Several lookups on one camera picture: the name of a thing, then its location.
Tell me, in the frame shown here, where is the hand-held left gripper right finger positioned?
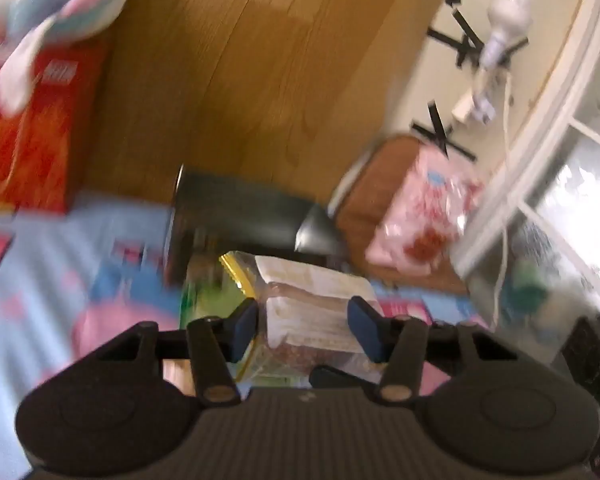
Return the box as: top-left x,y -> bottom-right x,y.
310,296 -> 518,406

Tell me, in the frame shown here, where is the pink snack bag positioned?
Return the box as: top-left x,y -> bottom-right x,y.
367,149 -> 483,267

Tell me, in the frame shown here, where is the white window frame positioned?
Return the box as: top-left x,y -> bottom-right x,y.
452,0 -> 600,321

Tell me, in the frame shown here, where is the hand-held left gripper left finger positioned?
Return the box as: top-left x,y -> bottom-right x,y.
87,298 -> 259,407

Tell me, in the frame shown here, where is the brown seat cushion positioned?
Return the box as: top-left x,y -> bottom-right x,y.
330,134 -> 473,295

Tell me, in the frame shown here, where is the red gift bag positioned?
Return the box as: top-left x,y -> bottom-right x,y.
0,40 -> 108,213

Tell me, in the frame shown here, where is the printed bed sheet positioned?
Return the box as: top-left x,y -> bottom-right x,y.
0,191 -> 491,461

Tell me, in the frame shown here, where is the pink and blue plush toy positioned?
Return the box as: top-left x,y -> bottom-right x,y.
0,0 -> 148,116

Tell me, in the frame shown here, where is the wooden headboard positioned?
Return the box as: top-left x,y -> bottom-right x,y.
82,0 -> 446,206

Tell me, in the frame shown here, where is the black tin box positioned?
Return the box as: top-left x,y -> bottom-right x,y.
164,164 -> 346,291

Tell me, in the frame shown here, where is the white charger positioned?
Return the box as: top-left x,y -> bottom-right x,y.
451,87 -> 497,125

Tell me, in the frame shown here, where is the clear snack packet white label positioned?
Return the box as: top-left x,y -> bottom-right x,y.
255,255 -> 383,363

